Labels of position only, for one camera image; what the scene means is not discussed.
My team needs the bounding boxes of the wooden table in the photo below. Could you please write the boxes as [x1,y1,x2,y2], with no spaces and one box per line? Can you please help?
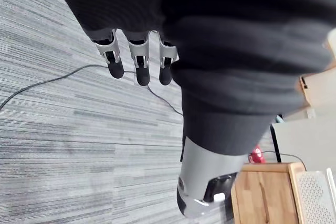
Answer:
[230,162,306,224]

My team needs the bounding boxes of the white panel with black frame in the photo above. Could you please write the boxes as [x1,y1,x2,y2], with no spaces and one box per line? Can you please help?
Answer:
[269,107,336,172]

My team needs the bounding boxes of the light wooden cabinet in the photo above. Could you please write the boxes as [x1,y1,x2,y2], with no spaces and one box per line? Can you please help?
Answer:
[298,30,336,110]

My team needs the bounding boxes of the thin black cable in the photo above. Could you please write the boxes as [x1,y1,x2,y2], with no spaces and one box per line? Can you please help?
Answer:
[261,151,308,172]

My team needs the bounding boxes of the white perforated laundry basket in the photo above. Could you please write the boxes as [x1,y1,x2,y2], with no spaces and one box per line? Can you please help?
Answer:
[296,167,336,224]

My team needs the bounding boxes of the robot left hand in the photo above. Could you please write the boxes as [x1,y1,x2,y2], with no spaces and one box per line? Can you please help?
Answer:
[46,0,336,220]

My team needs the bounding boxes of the red fire extinguisher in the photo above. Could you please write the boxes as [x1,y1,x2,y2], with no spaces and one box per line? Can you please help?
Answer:
[248,145,264,164]

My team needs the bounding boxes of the black floor cable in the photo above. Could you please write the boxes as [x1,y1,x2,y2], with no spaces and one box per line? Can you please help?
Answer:
[0,64,184,162]

